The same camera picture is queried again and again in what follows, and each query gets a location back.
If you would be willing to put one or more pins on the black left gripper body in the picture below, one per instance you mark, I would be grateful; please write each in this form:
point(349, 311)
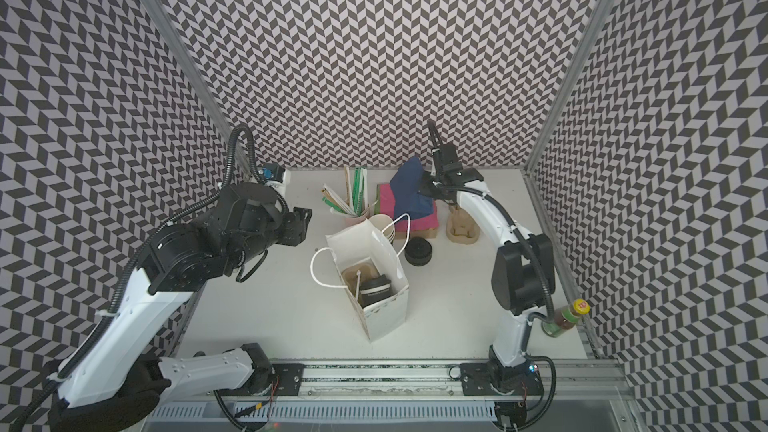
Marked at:
point(288, 230)

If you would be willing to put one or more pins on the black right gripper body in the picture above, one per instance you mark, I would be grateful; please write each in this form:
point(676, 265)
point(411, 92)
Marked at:
point(432, 187)

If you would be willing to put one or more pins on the single blue napkin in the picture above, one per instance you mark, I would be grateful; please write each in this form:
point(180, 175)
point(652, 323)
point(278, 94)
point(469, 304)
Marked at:
point(405, 185)

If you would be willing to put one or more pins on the black cup lid stack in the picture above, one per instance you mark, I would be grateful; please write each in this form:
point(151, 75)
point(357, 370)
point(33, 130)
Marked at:
point(418, 251)

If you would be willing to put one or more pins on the white paper takeout bag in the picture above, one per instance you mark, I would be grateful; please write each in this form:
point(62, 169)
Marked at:
point(363, 242)

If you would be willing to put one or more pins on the beige pulp cup carrier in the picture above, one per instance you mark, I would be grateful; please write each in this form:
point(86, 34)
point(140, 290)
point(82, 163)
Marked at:
point(355, 275)
point(461, 227)

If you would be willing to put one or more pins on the single paper coffee cup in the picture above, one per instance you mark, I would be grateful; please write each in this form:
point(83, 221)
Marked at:
point(375, 290)

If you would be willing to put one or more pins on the white straw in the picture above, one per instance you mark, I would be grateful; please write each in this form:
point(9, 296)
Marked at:
point(357, 286)

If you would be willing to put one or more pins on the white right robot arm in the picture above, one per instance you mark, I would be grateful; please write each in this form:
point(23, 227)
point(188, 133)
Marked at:
point(523, 276)

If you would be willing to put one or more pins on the brown cardboard napkin box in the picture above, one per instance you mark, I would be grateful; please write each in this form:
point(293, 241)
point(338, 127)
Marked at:
point(428, 234)

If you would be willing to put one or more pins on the pink napkin stack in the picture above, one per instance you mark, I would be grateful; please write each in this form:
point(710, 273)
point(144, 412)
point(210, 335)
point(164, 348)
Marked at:
point(386, 206)

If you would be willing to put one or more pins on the stack of paper cups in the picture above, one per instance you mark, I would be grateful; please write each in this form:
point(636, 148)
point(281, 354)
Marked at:
point(385, 224)

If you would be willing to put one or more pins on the green straws bundle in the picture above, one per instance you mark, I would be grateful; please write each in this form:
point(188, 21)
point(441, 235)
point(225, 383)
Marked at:
point(359, 184)

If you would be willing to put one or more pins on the pink utensil holder cup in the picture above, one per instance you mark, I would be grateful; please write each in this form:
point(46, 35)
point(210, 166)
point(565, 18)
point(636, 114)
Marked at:
point(354, 220)

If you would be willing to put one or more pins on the yellow capped bottle right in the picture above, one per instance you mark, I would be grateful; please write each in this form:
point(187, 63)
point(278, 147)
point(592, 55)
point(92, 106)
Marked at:
point(566, 318)

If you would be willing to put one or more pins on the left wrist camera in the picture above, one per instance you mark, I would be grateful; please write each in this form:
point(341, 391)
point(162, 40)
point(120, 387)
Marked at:
point(276, 176)

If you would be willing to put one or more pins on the aluminium corner post left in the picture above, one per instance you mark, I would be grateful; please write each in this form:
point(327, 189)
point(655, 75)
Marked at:
point(168, 31)

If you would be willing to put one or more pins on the aluminium corner post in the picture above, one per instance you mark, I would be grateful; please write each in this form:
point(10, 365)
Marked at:
point(168, 31)
point(585, 45)

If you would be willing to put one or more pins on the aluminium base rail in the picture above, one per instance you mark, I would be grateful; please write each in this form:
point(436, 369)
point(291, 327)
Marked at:
point(382, 392)

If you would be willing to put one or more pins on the aluminium corner post right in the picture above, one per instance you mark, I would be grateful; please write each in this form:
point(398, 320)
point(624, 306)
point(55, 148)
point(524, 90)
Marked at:
point(585, 45)

